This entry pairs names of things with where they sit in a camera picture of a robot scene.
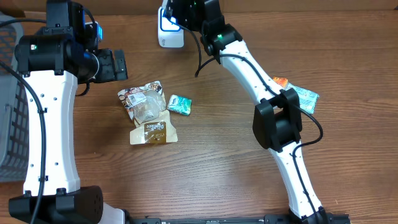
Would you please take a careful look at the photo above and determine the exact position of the grey plastic mesh basket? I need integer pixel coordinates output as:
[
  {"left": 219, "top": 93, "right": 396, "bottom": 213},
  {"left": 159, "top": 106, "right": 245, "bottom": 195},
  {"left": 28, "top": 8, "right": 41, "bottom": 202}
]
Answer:
[{"left": 1, "top": 22, "right": 29, "bottom": 183}]

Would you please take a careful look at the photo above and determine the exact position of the white barcode scanner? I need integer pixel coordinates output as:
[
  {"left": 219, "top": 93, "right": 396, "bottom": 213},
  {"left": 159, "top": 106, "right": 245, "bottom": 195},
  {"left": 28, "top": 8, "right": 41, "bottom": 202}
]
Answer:
[{"left": 157, "top": 7, "right": 184, "bottom": 48}]

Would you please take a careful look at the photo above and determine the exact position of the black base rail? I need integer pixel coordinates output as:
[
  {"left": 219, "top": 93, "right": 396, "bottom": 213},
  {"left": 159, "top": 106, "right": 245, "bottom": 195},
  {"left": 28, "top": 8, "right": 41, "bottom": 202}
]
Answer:
[{"left": 126, "top": 213, "right": 351, "bottom": 224}]

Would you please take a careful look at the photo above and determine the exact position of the mint green packet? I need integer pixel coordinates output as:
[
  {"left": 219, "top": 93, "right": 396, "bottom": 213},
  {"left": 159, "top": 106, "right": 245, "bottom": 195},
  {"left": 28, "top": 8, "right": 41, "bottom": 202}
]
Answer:
[{"left": 286, "top": 83, "right": 319, "bottom": 114}]

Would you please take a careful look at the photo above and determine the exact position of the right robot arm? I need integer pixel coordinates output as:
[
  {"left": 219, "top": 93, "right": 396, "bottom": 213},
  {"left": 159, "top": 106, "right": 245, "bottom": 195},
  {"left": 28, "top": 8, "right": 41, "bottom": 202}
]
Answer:
[{"left": 161, "top": 0, "right": 330, "bottom": 223}]

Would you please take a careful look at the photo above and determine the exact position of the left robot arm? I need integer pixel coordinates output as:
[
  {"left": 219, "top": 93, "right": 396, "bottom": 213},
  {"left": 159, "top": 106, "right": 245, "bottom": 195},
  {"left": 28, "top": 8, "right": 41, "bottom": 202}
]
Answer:
[{"left": 9, "top": 1, "right": 129, "bottom": 223}]

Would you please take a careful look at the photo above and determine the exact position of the orange tissue packet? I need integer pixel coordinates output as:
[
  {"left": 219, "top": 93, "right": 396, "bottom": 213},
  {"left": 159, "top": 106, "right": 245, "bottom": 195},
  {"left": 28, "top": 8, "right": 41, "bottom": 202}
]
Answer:
[{"left": 273, "top": 77, "right": 289, "bottom": 89}]

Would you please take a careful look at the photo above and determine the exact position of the small teal tissue packet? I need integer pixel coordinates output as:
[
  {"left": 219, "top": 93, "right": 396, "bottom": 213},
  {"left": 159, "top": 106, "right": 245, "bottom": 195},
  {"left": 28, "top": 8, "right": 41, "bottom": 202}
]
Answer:
[{"left": 167, "top": 95, "right": 192, "bottom": 116}]

